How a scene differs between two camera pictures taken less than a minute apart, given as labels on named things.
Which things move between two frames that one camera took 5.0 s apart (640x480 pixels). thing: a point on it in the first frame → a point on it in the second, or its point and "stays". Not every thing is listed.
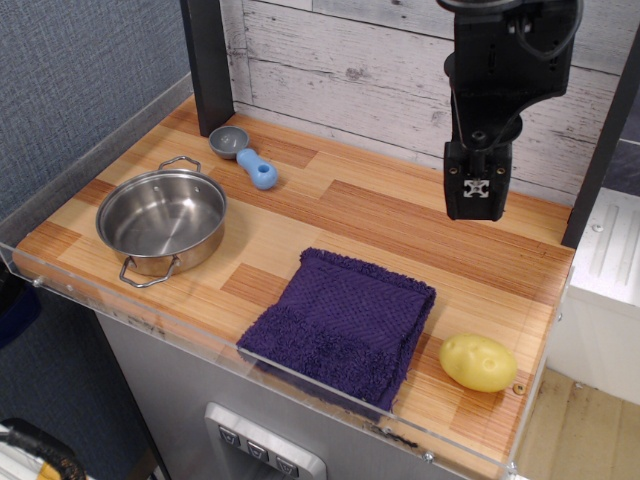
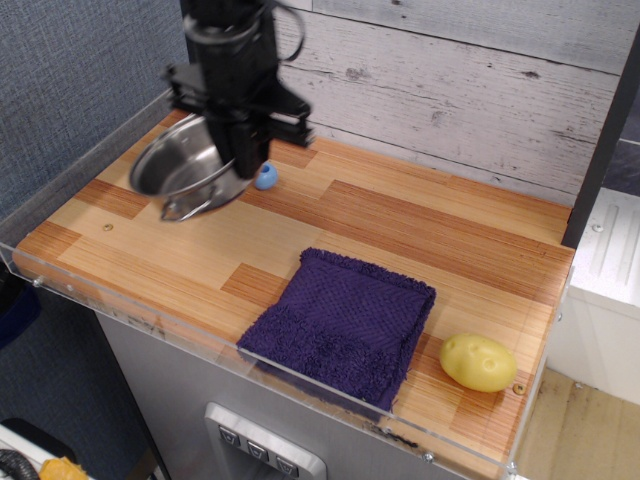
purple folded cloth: x=342 y=331 stays
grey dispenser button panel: x=240 y=447 stays
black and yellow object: x=59 y=462 → x=15 y=464
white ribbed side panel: x=607 y=256 stays
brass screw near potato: x=519 y=389 stays
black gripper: x=505 y=59 → x=233 y=84
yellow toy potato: x=478 y=363 stays
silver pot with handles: x=164 y=222 → x=183 y=167
